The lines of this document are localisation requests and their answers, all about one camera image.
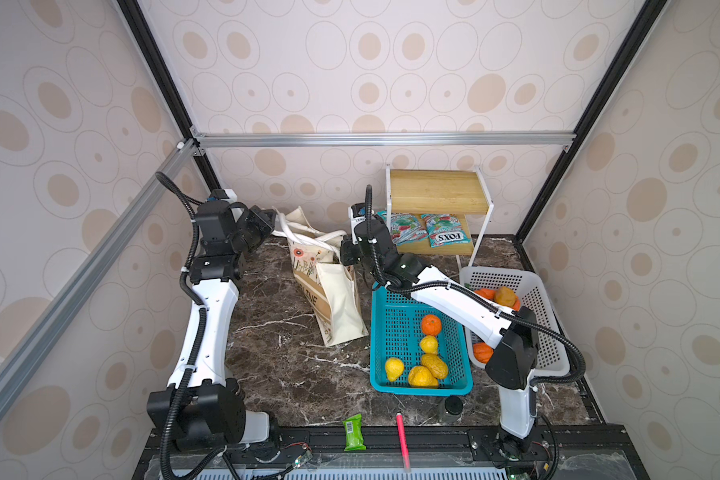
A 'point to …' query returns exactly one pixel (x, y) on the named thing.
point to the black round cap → (453, 405)
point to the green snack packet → (354, 433)
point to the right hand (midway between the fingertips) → (346, 236)
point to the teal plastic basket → (396, 332)
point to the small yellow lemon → (429, 344)
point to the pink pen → (403, 441)
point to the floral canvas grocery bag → (327, 281)
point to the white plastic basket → (535, 305)
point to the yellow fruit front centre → (420, 376)
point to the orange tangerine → (431, 325)
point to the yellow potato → (506, 295)
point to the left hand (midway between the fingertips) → (278, 203)
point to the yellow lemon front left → (394, 368)
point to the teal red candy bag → (407, 229)
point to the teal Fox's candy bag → (444, 230)
